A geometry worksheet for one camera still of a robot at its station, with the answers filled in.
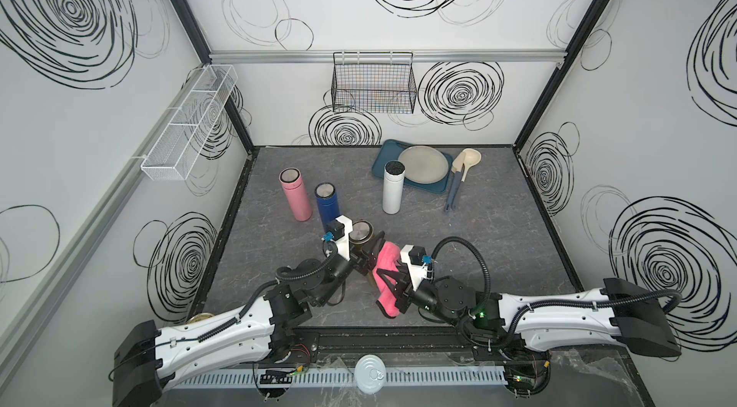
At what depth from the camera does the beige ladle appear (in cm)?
114

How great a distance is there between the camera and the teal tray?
1.09 metres

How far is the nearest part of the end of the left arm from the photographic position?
60 centimetres

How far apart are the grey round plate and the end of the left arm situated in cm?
54
